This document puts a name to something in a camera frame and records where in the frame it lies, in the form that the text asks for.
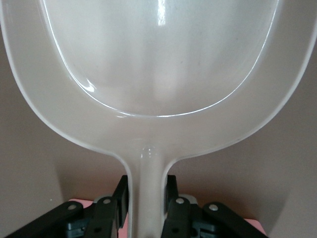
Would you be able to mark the pink plastic bin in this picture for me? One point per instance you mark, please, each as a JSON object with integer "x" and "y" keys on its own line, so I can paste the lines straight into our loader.
{"x": 255, "y": 228}

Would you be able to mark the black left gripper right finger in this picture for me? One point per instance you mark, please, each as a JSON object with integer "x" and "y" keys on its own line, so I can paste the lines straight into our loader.
{"x": 180, "y": 218}

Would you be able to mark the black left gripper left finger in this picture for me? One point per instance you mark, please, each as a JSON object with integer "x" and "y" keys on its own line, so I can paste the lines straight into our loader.
{"x": 101, "y": 218}

